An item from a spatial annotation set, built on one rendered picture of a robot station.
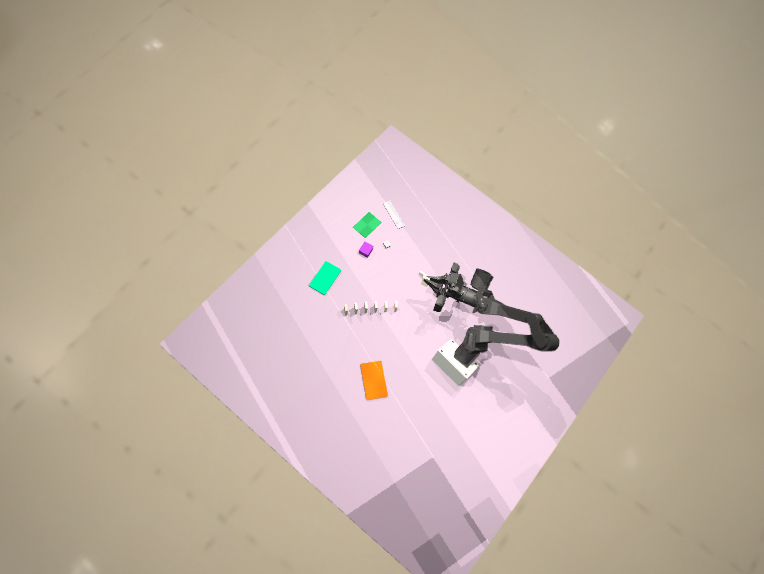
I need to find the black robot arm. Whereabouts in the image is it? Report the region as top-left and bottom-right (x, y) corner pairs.
(448, 268), (560, 369)

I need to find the grey flat bar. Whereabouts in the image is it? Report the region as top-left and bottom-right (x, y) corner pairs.
(383, 200), (405, 229)

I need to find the green flat bar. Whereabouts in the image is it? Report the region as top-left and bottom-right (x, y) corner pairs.
(309, 261), (341, 295)

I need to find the orange flat rectangular block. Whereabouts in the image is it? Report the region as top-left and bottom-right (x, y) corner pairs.
(360, 361), (388, 400)

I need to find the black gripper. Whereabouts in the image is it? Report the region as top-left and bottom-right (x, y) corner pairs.
(424, 262), (468, 312)

